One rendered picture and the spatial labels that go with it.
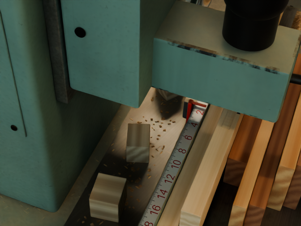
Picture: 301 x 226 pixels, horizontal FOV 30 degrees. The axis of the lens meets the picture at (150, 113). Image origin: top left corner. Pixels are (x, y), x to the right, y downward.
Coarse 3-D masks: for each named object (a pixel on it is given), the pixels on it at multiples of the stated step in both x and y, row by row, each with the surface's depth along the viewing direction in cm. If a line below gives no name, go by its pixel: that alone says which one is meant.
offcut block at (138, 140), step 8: (128, 128) 78; (136, 128) 78; (144, 128) 78; (128, 136) 77; (136, 136) 77; (144, 136) 77; (128, 144) 76; (136, 144) 76; (144, 144) 76; (128, 152) 76; (136, 152) 76; (144, 152) 76; (128, 160) 78; (136, 160) 78; (144, 160) 77
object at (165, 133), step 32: (160, 96) 87; (160, 128) 82; (96, 160) 78; (160, 160) 78; (128, 192) 74; (0, 224) 71; (32, 224) 71; (64, 224) 71; (96, 224) 71; (128, 224) 71
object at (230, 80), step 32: (160, 32) 55; (192, 32) 55; (288, 32) 56; (160, 64) 57; (192, 64) 55; (224, 64) 54; (256, 64) 52; (288, 64) 52; (192, 96) 58; (224, 96) 56; (256, 96) 55
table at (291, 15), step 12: (288, 12) 86; (288, 24) 84; (300, 48) 80; (216, 192) 63; (228, 192) 63; (216, 204) 62; (228, 204) 62; (300, 204) 62; (216, 216) 61; (228, 216) 61; (264, 216) 61; (276, 216) 61; (288, 216) 61; (300, 216) 61
